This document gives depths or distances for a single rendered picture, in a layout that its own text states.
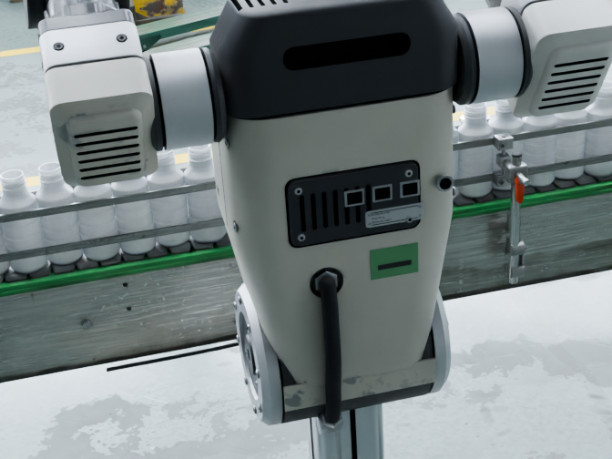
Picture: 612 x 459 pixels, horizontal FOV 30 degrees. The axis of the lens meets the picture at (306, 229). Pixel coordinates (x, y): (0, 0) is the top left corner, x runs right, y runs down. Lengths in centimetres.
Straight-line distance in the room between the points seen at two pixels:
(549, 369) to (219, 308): 157
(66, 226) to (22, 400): 156
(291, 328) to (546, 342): 231
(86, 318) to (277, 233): 85
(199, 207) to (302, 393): 71
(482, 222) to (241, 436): 129
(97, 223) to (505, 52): 92
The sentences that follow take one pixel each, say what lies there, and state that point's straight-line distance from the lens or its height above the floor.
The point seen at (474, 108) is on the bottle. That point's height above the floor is 116.
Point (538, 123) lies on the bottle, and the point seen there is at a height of 112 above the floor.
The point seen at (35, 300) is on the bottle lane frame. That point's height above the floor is 96.
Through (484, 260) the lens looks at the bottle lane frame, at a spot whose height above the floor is 89.
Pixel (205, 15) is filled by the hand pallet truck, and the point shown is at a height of 11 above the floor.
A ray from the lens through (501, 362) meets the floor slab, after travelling 334.
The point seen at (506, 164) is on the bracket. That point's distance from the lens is 192.
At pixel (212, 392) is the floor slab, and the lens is 327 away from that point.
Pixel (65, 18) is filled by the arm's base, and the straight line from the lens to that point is 107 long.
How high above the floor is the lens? 189
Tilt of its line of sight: 28 degrees down
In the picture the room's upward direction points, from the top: 4 degrees counter-clockwise
